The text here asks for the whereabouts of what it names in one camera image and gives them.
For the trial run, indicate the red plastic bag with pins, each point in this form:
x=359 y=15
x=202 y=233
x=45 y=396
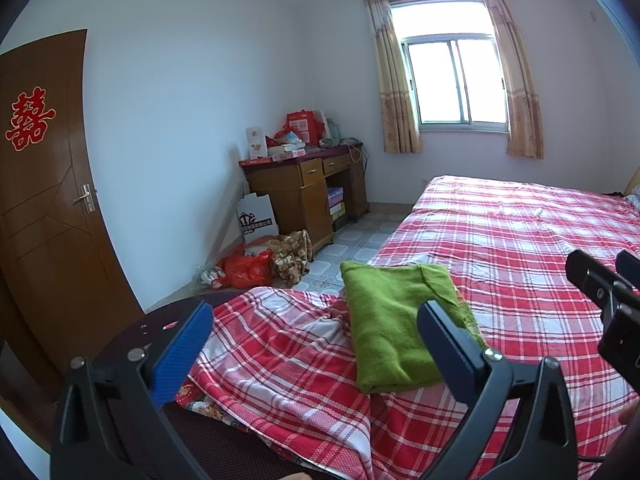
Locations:
x=243 y=272

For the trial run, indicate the stacked boxes under desk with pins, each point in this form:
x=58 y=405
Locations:
x=337 y=207

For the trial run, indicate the window with white frame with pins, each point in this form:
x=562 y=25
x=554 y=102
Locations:
x=453 y=65

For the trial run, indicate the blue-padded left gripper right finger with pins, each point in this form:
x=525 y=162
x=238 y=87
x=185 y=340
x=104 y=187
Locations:
x=541 y=440

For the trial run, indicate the right beige floral curtain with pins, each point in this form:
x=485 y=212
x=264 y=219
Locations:
x=526 y=138

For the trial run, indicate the brown wooden door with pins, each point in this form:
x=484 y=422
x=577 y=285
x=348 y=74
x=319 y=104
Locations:
x=63 y=291

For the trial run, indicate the silver door handle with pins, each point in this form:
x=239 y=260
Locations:
x=86 y=198

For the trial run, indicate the beige floral curtain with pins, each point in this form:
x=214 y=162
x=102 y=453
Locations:
x=399 y=123
x=526 y=138

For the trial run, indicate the brown patterned fabric bag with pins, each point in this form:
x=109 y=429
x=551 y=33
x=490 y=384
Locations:
x=290 y=256

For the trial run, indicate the red white plaid bed sheet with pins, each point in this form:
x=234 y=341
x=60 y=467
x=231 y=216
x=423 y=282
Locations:
x=279 y=362

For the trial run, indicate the red gift box on desk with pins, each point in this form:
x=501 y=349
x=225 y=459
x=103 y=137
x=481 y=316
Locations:
x=307 y=125

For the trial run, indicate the green orange striped knit sweater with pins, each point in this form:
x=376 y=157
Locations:
x=383 y=303

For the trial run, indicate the brown wooden desk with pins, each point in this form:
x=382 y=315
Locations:
x=298 y=188

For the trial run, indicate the white card box on desk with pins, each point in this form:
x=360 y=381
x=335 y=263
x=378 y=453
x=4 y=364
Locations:
x=256 y=142

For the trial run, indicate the white printed paper bag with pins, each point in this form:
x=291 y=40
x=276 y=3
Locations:
x=256 y=217

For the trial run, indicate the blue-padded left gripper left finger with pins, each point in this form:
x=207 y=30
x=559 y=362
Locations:
x=182 y=349

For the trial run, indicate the red double happiness sticker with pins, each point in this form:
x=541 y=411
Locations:
x=30 y=119

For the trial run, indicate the grey patterned pillow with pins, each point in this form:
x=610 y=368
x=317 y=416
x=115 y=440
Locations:
x=634 y=197

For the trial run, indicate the left beige floral curtain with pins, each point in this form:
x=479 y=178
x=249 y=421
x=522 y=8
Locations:
x=399 y=123

